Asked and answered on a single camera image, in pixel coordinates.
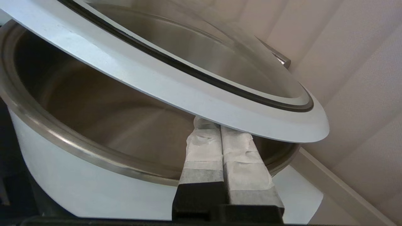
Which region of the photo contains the glass lid with white rim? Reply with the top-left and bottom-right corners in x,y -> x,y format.
0,0 -> 329,143

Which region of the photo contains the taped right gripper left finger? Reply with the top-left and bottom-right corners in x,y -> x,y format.
172,116 -> 227,220

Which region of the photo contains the white round cooking pot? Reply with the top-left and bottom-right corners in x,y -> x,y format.
0,19 -> 324,220

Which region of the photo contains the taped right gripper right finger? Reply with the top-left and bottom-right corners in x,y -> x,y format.
221,126 -> 285,223

